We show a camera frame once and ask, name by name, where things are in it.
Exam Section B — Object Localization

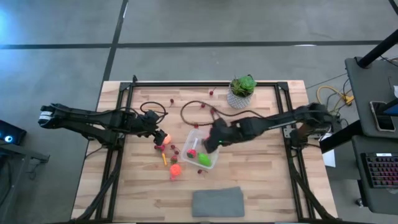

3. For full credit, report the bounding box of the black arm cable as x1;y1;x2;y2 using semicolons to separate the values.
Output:
180;100;265;127
139;101;169;124

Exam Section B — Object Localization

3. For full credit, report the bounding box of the succulent in patterned white pot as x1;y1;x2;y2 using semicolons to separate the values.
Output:
226;74;257;110

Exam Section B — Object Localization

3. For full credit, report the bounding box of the orange toy pumpkin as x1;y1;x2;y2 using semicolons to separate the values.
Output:
169;163;182;177

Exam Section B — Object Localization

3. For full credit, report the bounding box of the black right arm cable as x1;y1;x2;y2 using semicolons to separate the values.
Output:
180;100;265;127

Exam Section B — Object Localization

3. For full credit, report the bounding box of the yellow cable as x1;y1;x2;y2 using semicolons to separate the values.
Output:
316;85;354;113

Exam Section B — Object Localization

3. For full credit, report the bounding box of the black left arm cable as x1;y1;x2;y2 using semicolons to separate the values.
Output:
139;101;169;124

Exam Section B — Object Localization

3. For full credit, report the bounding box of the black smartphone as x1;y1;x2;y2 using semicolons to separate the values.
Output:
369;100;397;133

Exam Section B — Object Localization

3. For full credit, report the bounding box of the clear plastic tupperware container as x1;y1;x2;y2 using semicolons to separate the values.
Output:
180;128;220;170

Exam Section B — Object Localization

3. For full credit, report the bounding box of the grey side desk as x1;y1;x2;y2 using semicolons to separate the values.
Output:
345;57;398;139

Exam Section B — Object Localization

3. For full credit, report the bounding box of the black device blue light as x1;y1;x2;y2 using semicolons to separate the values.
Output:
0;119;27;146

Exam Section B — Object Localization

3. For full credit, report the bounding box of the blue tablet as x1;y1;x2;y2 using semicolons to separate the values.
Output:
383;98;398;117

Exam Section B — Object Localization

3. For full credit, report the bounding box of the black aluminium table frame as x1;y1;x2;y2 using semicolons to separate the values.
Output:
73;74;338;224

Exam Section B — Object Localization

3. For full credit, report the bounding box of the grey keyboard desk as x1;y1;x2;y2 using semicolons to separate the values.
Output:
351;135;398;216

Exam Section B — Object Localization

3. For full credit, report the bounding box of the grey folded cloth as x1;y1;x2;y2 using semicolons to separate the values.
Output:
192;186;246;218

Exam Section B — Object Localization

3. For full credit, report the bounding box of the black backlit keyboard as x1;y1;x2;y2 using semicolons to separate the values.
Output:
360;152;398;189

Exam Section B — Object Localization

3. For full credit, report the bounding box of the white paper sheet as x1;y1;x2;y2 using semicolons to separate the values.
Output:
322;149;337;168

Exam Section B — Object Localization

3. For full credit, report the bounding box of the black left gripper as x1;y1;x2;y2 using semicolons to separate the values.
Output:
133;110;167;146

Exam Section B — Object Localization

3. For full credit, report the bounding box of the black diagonal desk bar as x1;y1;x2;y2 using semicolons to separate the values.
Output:
319;119;363;154

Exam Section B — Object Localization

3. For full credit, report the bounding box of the black round pole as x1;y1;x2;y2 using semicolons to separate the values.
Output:
356;29;398;69

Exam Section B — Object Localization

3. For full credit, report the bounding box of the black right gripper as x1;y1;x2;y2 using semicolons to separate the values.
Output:
203;117;239;154

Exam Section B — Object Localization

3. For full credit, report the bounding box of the green toy lime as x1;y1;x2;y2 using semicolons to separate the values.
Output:
197;152;213;167

